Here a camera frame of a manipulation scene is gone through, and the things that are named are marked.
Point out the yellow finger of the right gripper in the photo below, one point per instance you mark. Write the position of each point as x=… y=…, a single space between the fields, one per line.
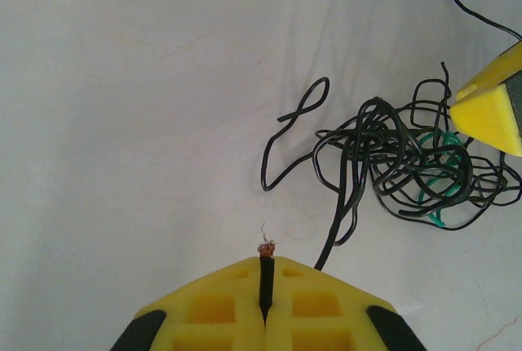
x=497 y=71
x=485 y=118

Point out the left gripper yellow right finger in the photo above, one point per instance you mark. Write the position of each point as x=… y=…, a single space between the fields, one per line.
x=326 y=318

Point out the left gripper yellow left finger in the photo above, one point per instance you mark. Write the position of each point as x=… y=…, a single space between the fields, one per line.
x=204 y=318

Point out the white table cloth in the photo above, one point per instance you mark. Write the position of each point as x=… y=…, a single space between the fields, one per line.
x=122 y=122

